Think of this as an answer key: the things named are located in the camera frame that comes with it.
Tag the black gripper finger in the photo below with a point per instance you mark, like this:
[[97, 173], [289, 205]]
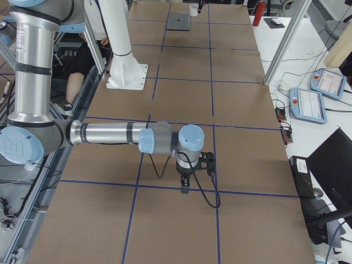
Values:
[[186, 185], [200, 4], [183, 185]]

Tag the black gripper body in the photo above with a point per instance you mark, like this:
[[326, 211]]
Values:
[[183, 171]]

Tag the white cup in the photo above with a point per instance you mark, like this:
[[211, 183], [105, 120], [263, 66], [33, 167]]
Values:
[[193, 10]]

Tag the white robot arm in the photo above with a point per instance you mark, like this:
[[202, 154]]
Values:
[[125, 72]]

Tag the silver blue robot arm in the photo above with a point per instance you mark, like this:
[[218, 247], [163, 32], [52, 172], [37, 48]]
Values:
[[32, 133]]

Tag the dark grey closed laptop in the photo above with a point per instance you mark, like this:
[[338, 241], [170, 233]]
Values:
[[178, 22]]

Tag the red bottle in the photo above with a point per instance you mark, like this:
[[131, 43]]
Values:
[[259, 12]]

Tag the black mouse pad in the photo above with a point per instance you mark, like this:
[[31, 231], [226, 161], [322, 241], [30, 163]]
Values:
[[272, 25]]

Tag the white computer mouse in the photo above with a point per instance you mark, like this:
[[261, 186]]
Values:
[[276, 21]]

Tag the lower orange black connector box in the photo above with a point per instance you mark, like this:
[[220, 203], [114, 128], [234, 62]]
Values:
[[286, 133]]

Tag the orange black connector box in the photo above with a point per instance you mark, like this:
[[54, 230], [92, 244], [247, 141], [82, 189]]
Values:
[[280, 114], [286, 133]]

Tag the upper orange black connector box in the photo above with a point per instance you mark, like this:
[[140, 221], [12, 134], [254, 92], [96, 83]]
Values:
[[280, 114]]

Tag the black computer box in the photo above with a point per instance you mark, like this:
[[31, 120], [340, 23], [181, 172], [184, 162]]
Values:
[[302, 178]]

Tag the white power adapter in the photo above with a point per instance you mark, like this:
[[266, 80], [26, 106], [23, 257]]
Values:
[[284, 86]]

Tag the seated person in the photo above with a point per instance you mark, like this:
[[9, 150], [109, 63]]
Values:
[[84, 60]]

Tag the near teach pendant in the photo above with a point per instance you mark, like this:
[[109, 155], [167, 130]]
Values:
[[307, 105]]

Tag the teach pendant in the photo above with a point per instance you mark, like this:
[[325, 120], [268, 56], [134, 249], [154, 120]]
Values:
[[307, 105], [328, 83]]

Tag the black monitor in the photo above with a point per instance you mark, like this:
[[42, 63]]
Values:
[[330, 164]]

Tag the far teach pendant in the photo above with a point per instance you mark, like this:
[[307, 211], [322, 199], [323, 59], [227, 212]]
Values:
[[328, 83]]

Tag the wooden beam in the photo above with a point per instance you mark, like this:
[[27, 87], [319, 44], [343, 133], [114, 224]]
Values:
[[342, 47]]

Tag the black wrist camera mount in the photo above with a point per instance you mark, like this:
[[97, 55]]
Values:
[[206, 162]]

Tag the aluminium frame post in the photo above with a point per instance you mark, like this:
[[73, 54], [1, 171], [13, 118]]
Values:
[[286, 39]]

